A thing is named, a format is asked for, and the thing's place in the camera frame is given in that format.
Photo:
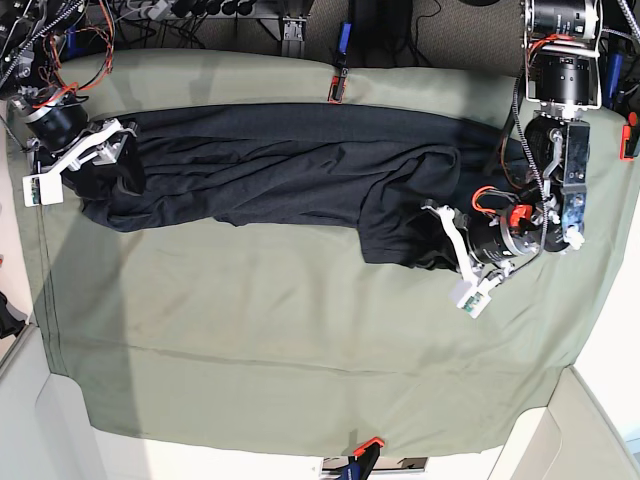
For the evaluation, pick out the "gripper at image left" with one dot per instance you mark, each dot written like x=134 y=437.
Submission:
x=86 y=153

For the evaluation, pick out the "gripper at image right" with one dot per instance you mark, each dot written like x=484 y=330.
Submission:
x=484 y=248

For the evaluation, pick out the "dark navy long-sleeve shirt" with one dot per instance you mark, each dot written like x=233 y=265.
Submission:
x=360 y=167

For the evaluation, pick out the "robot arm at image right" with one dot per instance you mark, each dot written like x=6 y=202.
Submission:
x=535 y=201

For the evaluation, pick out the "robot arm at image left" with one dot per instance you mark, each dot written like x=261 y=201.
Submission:
x=33 y=37

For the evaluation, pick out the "white power strip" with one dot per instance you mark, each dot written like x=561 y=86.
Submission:
x=147 y=10

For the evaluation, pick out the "green table cloth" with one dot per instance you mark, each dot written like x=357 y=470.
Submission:
x=280 y=339

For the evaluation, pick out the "bottom blue orange clamp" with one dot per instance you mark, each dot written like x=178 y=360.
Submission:
x=362 y=462

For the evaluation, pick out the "right orange clamp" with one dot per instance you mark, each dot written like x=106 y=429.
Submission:
x=629 y=145

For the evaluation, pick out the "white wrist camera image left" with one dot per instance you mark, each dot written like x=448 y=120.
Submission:
x=42 y=189

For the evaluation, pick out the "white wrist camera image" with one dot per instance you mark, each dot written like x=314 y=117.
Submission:
x=471 y=298
x=42 y=189

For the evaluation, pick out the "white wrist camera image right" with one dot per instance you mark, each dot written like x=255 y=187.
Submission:
x=471 y=298

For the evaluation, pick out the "grey metal bracket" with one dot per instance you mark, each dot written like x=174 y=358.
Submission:
x=293 y=31

